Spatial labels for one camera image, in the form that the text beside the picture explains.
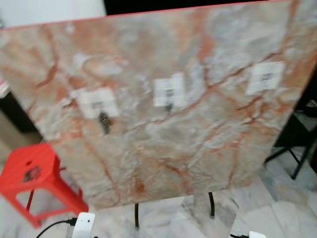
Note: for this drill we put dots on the white adhesive hook plate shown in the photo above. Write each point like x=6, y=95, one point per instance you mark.
x=169, y=89
x=266, y=78
x=96, y=101

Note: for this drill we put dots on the black folding chair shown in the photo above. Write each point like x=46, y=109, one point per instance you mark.
x=297, y=134

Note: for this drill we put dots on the black board stand leg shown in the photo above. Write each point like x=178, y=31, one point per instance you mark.
x=212, y=206
x=136, y=215

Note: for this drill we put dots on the orange veined marble board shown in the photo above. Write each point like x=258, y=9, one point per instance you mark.
x=163, y=144

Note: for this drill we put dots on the black television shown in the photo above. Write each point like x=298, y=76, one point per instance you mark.
x=188, y=5

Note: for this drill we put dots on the dark hanging key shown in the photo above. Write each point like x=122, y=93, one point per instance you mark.
x=104, y=124

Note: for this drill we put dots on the red plastic stool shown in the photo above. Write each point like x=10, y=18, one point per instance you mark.
x=29, y=191

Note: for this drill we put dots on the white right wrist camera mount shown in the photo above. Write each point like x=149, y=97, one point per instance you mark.
x=257, y=234

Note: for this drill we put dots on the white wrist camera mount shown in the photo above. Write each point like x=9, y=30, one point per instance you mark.
x=83, y=225
x=257, y=234

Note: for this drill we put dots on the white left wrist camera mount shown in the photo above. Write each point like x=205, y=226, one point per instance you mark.
x=83, y=225

